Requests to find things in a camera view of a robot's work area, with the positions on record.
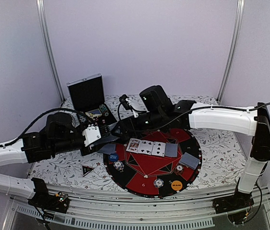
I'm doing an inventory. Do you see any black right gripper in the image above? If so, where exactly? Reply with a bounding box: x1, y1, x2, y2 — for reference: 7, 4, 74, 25
112, 109, 165, 140

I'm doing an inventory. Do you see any face-up spades card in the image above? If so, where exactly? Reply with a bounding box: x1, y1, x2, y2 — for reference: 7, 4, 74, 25
151, 141, 166, 157

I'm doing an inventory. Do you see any face-up clubs card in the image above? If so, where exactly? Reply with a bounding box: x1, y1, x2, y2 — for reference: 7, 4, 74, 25
138, 140, 154, 155

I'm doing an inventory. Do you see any face-up king card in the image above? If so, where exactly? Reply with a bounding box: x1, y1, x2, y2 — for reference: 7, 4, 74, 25
126, 138, 141, 153

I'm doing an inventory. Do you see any black triangular card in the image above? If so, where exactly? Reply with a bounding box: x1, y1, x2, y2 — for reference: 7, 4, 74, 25
82, 166, 94, 177

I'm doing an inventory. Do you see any single blue playing card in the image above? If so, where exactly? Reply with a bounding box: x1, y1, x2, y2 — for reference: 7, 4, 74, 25
179, 152, 200, 170

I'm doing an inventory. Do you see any blue small blind button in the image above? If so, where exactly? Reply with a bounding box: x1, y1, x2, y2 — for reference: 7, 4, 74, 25
108, 153, 119, 162

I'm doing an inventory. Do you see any red poker chip stack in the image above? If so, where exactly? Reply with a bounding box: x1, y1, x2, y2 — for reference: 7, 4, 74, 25
174, 164, 184, 175

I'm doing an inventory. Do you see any orange big blind button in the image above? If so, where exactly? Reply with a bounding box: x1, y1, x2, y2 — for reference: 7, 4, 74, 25
171, 180, 183, 191

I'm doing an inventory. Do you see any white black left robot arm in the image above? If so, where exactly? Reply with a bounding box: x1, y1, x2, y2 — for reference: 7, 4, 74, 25
0, 112, 101, 208

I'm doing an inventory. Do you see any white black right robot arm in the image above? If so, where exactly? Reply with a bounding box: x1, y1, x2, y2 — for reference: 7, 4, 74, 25
117, 85, 270, 209

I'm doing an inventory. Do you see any boxed playing card deck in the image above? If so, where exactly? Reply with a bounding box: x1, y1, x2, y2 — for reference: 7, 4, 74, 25
87, 109, 102, 118

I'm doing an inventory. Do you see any aluminium poker chip case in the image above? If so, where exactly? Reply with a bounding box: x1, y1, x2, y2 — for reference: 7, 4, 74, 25
67, 73, 117, 125

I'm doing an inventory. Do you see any round red black poker mat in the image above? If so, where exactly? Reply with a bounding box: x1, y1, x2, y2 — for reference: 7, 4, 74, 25
103, 128, 202, 198

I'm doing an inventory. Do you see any right poker chip row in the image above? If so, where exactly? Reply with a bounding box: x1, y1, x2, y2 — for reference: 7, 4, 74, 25
99, 104, 110, 116

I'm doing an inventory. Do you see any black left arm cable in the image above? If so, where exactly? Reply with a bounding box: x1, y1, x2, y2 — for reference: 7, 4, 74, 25
0, 107, 97, 148

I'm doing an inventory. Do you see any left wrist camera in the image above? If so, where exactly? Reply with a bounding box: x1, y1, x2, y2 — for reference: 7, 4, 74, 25
82, 125, 101, 147

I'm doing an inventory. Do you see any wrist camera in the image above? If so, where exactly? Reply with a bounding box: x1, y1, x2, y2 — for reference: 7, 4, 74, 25
119, 94, 140, 118
82, 125, 101, 147

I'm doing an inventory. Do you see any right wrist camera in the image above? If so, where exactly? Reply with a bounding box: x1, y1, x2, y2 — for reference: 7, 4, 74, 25
119, 94, 140, 118

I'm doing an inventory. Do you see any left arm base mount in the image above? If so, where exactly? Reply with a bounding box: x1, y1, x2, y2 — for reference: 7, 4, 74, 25
28, 178, 70, 214

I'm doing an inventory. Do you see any aluminium front rail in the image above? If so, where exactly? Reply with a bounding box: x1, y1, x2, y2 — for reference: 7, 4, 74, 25
2, 184, 270, 230

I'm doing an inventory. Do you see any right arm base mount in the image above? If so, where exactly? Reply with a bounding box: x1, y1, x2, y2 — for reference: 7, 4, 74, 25
212, 190, 254, 225

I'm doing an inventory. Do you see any left aluminium frame post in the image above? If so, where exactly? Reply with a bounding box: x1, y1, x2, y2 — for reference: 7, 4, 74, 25
36, 0, 65, 102

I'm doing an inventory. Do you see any aluminium frame post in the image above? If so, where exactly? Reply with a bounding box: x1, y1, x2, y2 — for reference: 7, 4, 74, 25
216, 0, 245, 104
36, 0, 65, 102

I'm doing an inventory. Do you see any right aluminium frame post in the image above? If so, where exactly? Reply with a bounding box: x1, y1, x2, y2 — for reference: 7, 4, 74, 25
216, 0, 245, 104

